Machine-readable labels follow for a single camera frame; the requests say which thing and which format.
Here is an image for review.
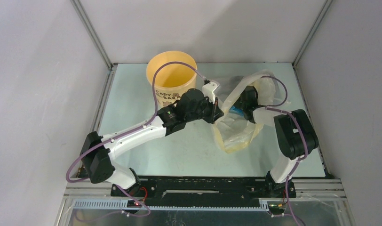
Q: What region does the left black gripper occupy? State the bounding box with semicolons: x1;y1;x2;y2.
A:
185;94;224;125

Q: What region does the blue plastic trash bag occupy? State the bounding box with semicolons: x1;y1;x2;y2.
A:
229;106;244;116

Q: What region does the translucent yellowish plastic bag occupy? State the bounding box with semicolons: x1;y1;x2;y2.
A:
212;69;290;153

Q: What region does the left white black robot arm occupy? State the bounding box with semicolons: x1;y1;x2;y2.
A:
80;84;223;196

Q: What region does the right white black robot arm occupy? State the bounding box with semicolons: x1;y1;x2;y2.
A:
234;86;319;197

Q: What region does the yellow cartoon trash bin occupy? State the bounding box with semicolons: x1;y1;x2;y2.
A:
146;51;197;107

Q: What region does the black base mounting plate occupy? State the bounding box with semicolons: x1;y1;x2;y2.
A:
130;176;296;208

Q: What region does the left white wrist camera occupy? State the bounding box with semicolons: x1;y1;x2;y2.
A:
202;80;220;104

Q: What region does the left aluminium corner post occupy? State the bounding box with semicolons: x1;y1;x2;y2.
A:
70;0;117;132

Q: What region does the aluminium corner post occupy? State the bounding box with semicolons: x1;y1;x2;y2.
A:
70;0;117;132
292;0;336;178

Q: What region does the aluminium frame rail front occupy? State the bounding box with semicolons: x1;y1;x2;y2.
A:
56;176;356;226

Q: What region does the right aluminium corner post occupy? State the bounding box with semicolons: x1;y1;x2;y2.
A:
292;0;336;178

